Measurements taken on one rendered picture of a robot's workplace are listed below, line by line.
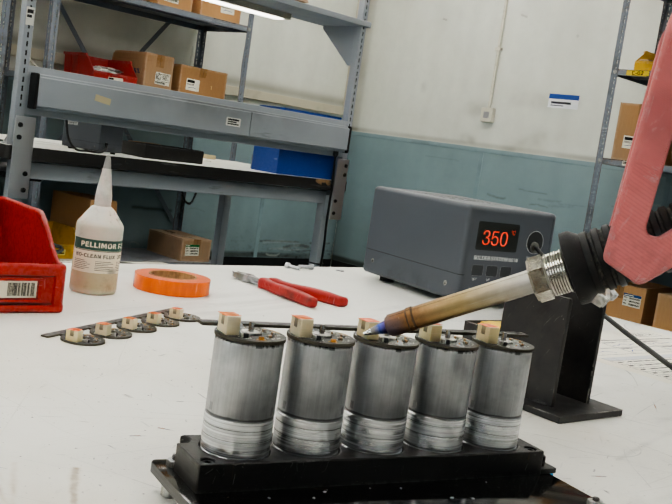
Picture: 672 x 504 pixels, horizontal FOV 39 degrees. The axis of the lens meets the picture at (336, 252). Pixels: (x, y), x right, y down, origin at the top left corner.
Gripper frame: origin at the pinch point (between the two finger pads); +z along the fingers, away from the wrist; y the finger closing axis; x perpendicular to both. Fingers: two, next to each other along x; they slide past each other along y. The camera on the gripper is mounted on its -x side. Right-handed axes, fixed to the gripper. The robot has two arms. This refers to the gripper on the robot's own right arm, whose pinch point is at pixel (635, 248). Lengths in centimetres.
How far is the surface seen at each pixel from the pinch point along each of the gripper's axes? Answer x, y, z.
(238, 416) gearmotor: -7.1, 2.6, 12.0
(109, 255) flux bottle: -26.7, -29.2, 23.0
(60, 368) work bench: -18.1, -9.8, 21.6
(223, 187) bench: -103, -278, 76
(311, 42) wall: -203, -576, 37
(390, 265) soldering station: -14, -61, 18
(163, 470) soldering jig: -8.2, 2.6, 15.3
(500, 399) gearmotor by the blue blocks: -0.2, -5.2, 8.0
